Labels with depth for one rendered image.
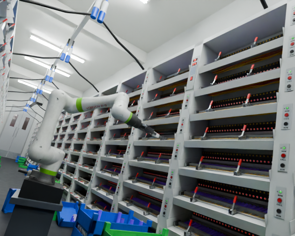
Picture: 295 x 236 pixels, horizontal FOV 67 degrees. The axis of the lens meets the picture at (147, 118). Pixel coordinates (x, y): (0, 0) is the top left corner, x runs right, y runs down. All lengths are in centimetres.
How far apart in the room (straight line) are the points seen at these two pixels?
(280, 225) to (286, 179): 18
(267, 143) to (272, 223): 34
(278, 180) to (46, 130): 137
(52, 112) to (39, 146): 25
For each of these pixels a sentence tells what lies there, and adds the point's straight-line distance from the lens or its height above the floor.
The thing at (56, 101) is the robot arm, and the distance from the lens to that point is 169.
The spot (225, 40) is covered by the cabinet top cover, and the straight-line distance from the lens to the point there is 182.
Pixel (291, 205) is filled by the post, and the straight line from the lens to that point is 110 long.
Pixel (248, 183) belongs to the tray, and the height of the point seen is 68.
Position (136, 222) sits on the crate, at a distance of 128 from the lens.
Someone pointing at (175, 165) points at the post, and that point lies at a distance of 156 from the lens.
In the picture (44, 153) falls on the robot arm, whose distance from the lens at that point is 164.
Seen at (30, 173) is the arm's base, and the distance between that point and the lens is 180.
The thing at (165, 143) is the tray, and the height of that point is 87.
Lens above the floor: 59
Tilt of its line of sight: 14 degrees up
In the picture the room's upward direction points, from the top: 14 degrees clockwise
